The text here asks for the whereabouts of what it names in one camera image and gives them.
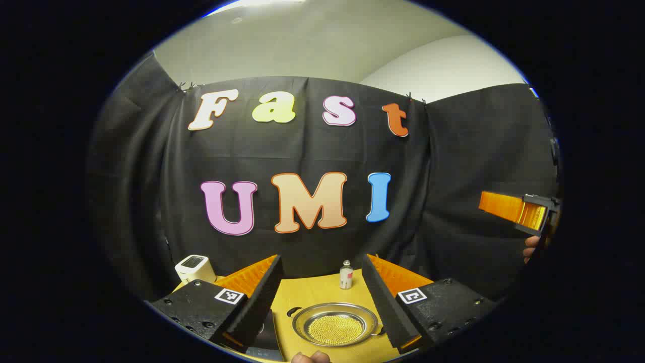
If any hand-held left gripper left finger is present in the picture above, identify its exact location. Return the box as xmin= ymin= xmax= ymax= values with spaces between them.
xmin=150 ymin=255 xmax=284 ymax=353

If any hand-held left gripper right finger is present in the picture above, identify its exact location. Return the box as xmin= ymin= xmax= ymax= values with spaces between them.
xmin=361 ymin=254 xmax=497 ymax=354

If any black induction cooktop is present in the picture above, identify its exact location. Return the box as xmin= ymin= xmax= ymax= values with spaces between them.
xmin=247 ymin=309 xmax=286 ymax=361

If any steel pot with yellow beans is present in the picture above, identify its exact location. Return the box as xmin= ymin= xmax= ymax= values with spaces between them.
xmin=287 ymin=302 xmax=386 ymax=347

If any white toaster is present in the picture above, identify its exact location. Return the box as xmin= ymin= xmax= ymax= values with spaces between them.
xmin=175 ymin=255 xmax=216 ymax=284

